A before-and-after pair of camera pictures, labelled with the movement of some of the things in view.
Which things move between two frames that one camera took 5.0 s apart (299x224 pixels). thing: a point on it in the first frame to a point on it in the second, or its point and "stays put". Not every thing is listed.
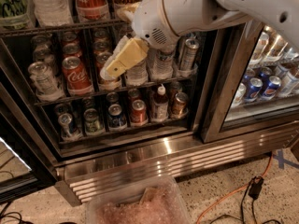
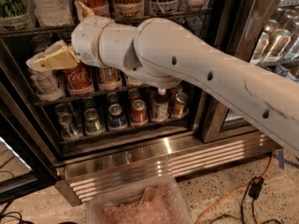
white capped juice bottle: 160,109 stays put
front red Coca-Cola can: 77,77 stays put
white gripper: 149,20 to 85,41
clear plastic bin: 152,201 stays put
